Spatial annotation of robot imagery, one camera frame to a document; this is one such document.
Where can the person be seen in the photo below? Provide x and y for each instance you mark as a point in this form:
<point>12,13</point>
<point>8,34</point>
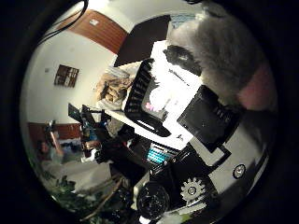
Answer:
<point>45,147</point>

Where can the brown crumpled cloth pile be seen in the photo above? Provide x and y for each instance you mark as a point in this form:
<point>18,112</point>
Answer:
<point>113,87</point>

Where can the black camera tripod rig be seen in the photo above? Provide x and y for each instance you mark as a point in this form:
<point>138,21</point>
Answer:
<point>88,124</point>

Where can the dark brown door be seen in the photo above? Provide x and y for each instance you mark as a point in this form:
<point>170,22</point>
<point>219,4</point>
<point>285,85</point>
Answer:
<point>140,40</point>

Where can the grey bunny plush toy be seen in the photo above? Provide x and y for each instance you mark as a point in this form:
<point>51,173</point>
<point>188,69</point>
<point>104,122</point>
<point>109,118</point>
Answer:
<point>224,53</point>

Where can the dark framed wall picture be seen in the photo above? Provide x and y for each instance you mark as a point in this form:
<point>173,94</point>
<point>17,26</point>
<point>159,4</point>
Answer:
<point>66,76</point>

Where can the cyan striped rack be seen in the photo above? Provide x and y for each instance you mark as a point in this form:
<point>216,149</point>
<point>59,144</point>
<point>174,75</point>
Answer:
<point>157,155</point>

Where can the green plant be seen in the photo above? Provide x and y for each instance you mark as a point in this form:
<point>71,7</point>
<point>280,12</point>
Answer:
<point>71,196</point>

